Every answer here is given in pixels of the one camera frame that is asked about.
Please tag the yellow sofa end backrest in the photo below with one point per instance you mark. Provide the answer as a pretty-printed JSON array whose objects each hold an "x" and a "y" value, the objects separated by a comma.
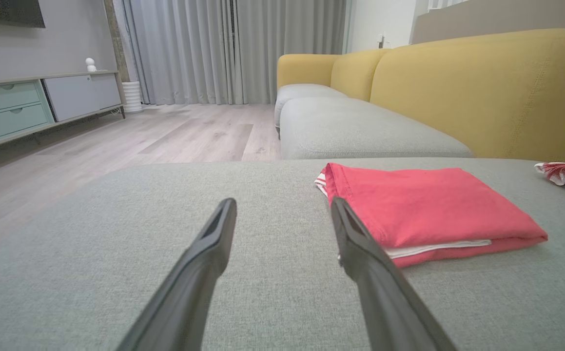
[{"x": 301, "y": 68}]

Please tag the red jersey with white trim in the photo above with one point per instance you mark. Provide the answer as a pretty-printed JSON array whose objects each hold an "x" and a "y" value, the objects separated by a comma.
[{"x": 418, "y": 204}]

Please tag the short grey sofa seat cushion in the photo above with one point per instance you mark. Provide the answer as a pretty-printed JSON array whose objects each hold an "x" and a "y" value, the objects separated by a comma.
[{"x": 301, "y": 91}]

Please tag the shallow mint green drawer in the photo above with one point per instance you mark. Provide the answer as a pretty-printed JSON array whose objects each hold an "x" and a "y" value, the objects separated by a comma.
[{"x": 7, "y": 96}]

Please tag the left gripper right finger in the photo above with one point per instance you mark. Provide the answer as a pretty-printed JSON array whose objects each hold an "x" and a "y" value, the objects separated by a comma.
[{"x": 384, "y": 302}]

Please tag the narrow yellow sofa backrest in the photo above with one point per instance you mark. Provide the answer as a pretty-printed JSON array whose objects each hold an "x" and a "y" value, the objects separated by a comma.
[{"x": 355, "y": 73}]

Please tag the pale grey cabinet door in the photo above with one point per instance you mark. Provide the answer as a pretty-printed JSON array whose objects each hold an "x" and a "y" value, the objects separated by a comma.
[{"x": 82, "y": 95}]

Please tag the white ribbed cylinder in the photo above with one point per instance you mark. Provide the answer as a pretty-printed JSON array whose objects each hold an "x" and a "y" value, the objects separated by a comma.
[{"x": 132, "y": 97}]

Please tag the low grey-green sideboard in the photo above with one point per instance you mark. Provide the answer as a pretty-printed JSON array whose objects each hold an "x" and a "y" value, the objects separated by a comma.
[{"x": 68, "y": 117}]

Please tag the brown wooden pillar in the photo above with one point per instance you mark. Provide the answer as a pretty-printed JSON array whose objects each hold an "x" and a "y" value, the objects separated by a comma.
[{"x": 114, "y": 39}]

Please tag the deep mint green drawer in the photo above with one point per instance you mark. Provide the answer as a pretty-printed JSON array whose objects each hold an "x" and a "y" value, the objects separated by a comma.
[{"x": 19, "y": 121}]

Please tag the black wall television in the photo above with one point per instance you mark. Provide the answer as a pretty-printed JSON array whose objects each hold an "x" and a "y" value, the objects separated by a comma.
[{"x": 4, "y": 9}]

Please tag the long grey sofa seat cushion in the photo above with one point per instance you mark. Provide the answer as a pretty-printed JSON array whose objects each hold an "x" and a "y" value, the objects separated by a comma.
[{"x": 350, "y": 129}]

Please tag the wide yellow sofa backrest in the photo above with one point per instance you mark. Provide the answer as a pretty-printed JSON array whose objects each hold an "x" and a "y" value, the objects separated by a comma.
[{"x": 496, "y": 92}]

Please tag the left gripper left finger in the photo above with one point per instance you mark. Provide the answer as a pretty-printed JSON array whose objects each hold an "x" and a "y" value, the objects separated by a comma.
[{"x": 194, "y": 282}]

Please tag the large grey sofa ottoman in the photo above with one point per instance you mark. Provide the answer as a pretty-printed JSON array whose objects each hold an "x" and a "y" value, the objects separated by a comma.
[{"x": 282, "y": 292}]

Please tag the grey pleated curtain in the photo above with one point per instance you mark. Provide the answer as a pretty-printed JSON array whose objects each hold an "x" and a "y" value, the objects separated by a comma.
[
  {"x": 287, "y": 29},
  {"x": 180, "y": 48}
]

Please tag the small white figurine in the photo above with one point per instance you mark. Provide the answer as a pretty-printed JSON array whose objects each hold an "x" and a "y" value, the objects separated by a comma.
[{"x": 90, "y": 66}]

